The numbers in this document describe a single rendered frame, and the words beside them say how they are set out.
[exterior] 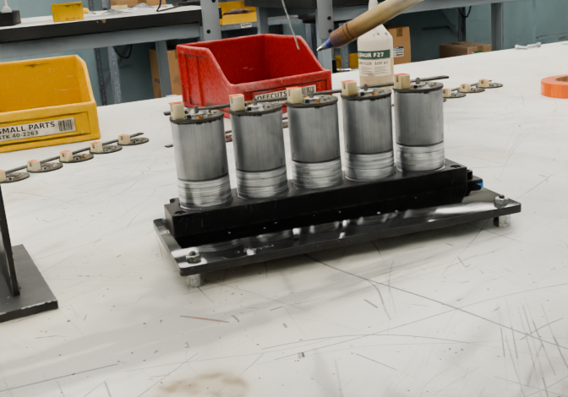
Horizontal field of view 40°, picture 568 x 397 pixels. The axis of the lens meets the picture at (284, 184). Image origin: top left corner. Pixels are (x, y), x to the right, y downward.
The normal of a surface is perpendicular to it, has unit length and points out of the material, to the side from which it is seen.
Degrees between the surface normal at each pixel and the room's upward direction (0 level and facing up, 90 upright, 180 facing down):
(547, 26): 90
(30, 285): 0
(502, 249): 0
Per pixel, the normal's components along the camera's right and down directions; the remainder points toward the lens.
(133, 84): 0.40, 0.22
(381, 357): -0.07, -0.96
